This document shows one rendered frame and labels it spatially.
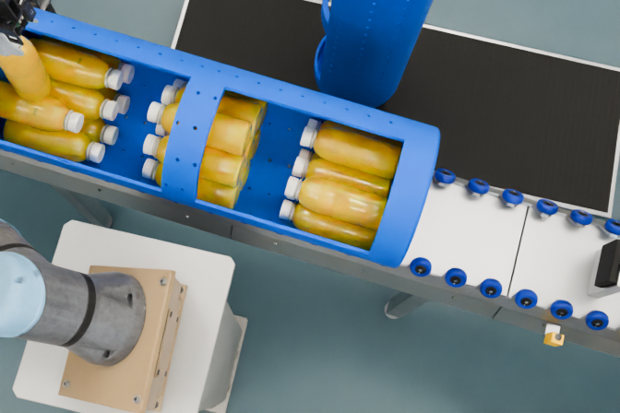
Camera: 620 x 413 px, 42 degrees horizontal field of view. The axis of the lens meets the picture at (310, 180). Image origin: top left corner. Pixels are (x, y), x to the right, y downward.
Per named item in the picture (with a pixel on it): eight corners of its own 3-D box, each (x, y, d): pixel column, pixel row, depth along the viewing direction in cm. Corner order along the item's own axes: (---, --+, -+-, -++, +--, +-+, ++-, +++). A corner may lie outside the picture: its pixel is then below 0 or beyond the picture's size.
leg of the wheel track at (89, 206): (109, 232, 262) (59, 183, 201) (91, 227, 262) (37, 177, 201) (114, 216, 263) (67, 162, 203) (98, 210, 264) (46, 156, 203)
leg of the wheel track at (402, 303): (399, 321, 259) (438, 299, 198) (382, 315, 259) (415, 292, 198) (404, 303, 260) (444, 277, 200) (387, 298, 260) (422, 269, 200)
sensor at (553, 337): (555, 347, 170) (564, 346, 165) (542, 343, 170) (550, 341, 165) (563, 312, 172) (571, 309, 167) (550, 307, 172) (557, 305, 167)
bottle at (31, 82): (33, 110, 153) (8, 66, 136) (7, 88, 154) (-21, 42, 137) (60, 85, 155) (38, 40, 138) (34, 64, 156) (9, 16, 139)
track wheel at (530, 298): (541, 298, 163) (541, 291, 165) (519, 291, 163) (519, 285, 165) (532, 312, 166) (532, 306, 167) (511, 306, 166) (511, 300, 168)
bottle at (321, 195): (389, 192, 156) (302, 166, 157) (387, 205, 150) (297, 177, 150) (378, 223, 159) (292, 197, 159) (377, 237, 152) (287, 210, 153)
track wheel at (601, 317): (613, 320, 163) (612, 312, 164) (591, 313, 163) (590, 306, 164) (603, 335, 165) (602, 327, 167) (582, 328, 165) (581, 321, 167)
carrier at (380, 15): (399, 31, 268) (314, 29, 267) (458, -135, 184) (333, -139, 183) (400, 112, 261) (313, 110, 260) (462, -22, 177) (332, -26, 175)
